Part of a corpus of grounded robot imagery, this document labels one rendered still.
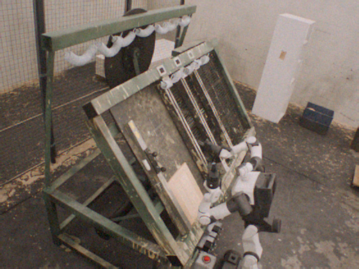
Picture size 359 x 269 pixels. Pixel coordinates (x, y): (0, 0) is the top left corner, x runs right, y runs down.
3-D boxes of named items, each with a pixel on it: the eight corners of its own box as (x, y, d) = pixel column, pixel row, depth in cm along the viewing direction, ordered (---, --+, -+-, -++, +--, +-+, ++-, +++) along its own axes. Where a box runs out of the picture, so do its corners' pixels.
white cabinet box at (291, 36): (276, 123, 586) (309, 23, 475) (250, 113, 609) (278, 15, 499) (284, 113, 631) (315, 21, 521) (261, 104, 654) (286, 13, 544)
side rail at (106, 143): (165, 255, 207) (176, 254, 200) (83, 122, 181) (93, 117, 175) (168, 249, 211) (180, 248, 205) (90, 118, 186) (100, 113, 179)
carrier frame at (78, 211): (168, 312, 248) (180, 263, 204) (53, 243, 289) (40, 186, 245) (238, 180, 422) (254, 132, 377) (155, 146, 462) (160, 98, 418)
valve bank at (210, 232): (206, 266, 232) (213, 250, 219) (191, 259, 237) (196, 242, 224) (225, 227, 272) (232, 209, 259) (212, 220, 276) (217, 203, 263)
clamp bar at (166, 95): (209, 193, 263) (233, 188, 249) (147, 72, 235) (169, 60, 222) (213, 186, 271) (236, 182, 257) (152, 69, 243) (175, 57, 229)
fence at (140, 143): (186, 231, 223) (190, 231, 221) (124, 124, 201) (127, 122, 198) (188, 227, 227) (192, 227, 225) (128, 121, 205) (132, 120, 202)
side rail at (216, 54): (243, 130, 374) (250, 127, 368) (206, 50, 348) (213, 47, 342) (245, 127, 380) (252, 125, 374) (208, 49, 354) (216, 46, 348)
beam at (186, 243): (172, 266, 209) (184, 266, 203) (165, 255, 206) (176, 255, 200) (249, 135, 383) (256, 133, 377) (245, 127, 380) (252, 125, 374)
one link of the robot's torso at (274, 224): (281, 226, 226) (280, 209, 220) (278, 237, 216) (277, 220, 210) (248, 222, 240) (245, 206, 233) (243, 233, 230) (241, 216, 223)
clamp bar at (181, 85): (220, 175, 286) (242, 170, 272) (163, 63, 258) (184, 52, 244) (223, 170, 294) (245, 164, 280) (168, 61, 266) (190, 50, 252)
